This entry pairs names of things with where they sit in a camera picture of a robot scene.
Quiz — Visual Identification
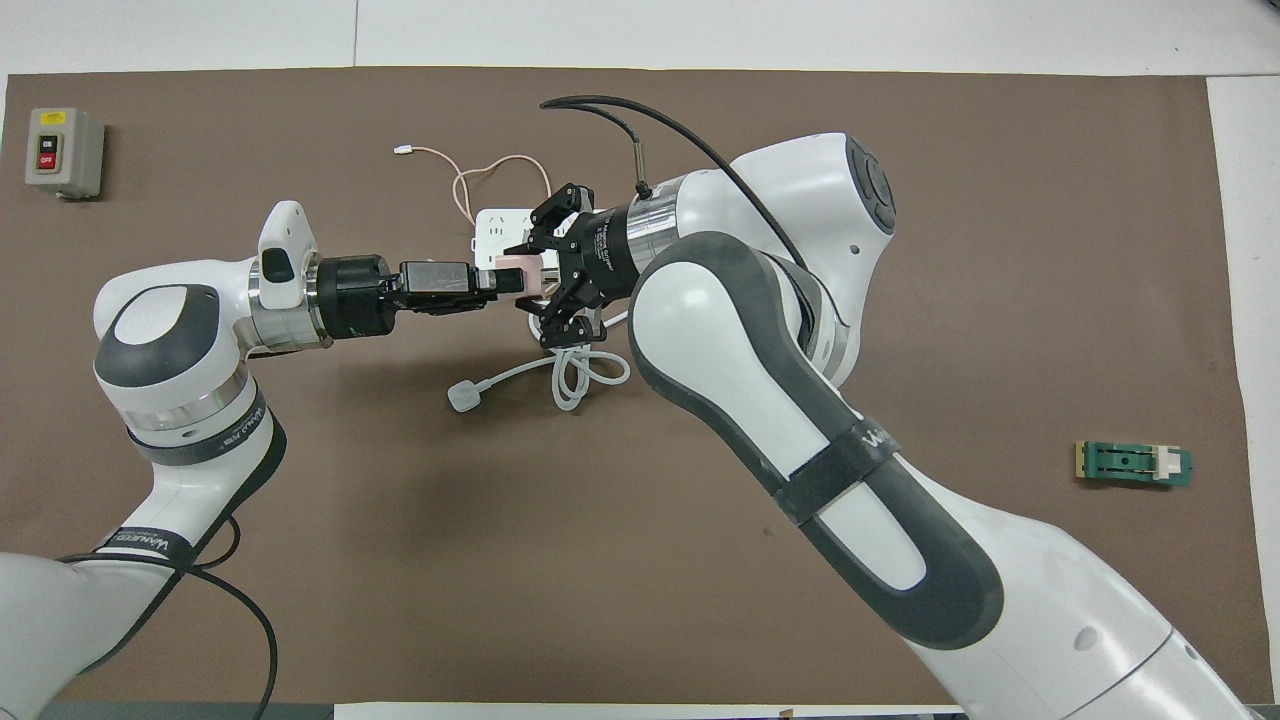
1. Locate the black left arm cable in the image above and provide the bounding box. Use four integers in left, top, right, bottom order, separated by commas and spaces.
55, 515, 279, 720

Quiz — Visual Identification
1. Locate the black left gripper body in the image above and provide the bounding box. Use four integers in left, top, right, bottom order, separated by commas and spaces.
315, 255, 485, 341

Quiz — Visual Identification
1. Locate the pink charging cable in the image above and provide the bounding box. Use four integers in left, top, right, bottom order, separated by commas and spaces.
394, 145, 553, 226

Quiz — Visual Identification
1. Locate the white power strip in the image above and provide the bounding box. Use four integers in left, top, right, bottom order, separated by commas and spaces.
470, 207, 546, 271

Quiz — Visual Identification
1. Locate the brown table mat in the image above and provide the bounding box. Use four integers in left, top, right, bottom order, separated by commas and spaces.
0, 67, 1276, 706

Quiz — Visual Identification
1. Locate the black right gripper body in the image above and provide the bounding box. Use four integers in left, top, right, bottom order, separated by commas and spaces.
555, 203, 646, 301

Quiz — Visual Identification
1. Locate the pink usb charger block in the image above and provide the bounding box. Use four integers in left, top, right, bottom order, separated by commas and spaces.
493, 253, 549, 298

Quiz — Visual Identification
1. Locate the white power strip cord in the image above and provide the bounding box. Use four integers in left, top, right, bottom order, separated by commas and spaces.
446, 310, 633, 414

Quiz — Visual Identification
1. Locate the grey on-off switch box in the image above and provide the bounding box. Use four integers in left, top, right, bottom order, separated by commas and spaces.
24, 107, 106, 200

